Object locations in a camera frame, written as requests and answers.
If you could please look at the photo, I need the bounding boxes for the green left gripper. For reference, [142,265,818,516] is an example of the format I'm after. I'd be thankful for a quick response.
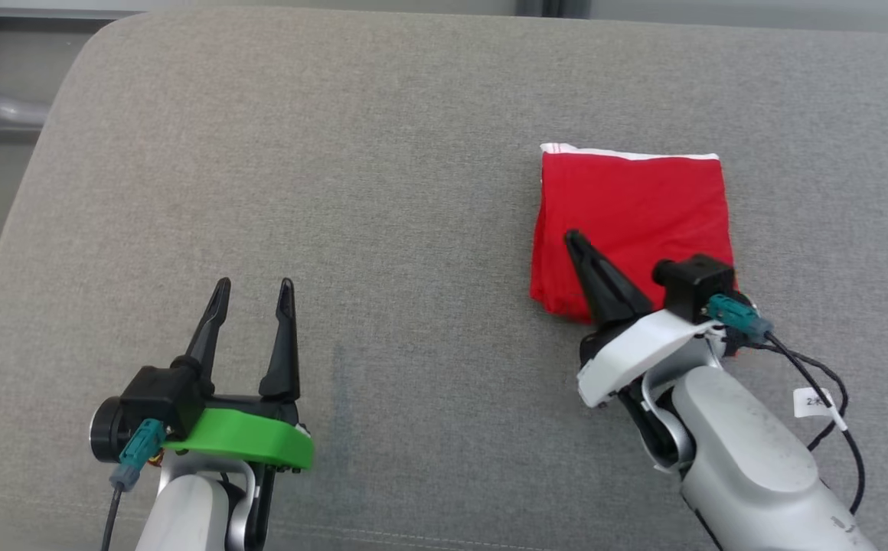
[162,277,315,471]

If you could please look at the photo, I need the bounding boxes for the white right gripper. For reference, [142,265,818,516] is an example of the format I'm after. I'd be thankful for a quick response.
[564,230,724,409]

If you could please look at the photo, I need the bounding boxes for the red shorts with white stripe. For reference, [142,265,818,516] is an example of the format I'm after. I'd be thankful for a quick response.
[529,142,743,360]

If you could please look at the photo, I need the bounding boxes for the teal right camera connector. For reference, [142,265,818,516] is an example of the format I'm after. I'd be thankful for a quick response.
[707,295,772,345]

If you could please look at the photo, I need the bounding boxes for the teal camera connector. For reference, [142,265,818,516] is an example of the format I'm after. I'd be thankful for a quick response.
[707,295,772,345]
[109,418,167,492]

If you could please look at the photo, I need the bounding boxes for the teal left camera connector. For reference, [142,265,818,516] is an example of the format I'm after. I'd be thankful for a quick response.
[109,418,167,492]

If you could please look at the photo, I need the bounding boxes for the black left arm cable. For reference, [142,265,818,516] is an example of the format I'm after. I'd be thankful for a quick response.
[100,486,125,551]

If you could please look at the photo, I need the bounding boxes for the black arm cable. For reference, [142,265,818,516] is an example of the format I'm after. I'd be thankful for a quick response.
[100,486,125,551]
[750,333,867,515]

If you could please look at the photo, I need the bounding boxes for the white cable label tag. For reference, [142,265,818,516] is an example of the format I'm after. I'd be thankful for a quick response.
[793,386,837,419]

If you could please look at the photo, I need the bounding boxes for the grey double metal post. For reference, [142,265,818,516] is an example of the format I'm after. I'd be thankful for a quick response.
[515,0,592,19]

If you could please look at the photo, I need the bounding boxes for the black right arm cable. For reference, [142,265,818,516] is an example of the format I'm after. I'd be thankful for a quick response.
[750,333,867,515]

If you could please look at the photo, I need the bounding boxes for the grey metal frame with curved leg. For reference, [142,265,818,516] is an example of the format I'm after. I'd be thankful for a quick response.
[0,0,146,131]

